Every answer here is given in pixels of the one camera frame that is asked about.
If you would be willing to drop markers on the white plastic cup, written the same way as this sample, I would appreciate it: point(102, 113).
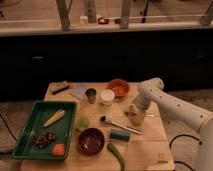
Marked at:
point(107, 97)

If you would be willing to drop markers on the orange carrot piece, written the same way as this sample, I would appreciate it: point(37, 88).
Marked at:
point(58, 150)

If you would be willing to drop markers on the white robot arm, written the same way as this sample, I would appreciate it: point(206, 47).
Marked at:
point(197, 118)

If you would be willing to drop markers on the white container on shelf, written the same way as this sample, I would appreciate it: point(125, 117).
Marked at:
point(83, 20)

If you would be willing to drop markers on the teal cylinder block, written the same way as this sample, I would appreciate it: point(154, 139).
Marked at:
point(119, 135)

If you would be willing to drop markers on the dark grapes bunch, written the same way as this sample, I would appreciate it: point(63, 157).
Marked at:
point(43, 140)

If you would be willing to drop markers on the blue cloth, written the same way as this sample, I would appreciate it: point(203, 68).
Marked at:
point(79, 92)

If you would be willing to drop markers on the orange bowl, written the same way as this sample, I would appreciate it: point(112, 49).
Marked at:
point(119, 86)

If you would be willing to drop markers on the green small cup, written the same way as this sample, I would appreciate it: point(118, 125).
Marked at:
point(82, 124)

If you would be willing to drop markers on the red object on shelf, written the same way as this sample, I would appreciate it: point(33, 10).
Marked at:
point(103, 20)

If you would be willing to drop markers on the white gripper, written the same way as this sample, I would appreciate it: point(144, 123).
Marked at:
point(137, 116)

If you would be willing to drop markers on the wooden block brush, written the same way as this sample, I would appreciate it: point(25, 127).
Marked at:
point(58, 87)

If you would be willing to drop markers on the maroon bowl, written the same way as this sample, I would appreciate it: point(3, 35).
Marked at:
point(90, 142)

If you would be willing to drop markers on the silver metal fork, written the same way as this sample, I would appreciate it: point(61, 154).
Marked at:
point(127, 113)

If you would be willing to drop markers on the green plastic tray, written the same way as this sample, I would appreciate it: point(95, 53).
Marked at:
point(62, 129)

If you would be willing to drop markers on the dark metal cup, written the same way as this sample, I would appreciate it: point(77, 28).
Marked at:
point(91, 95)

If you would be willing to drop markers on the yellow corn cob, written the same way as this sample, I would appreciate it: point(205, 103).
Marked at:
point(55, 117)

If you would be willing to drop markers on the green chili pepper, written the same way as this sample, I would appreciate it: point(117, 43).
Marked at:
point(112, 148)

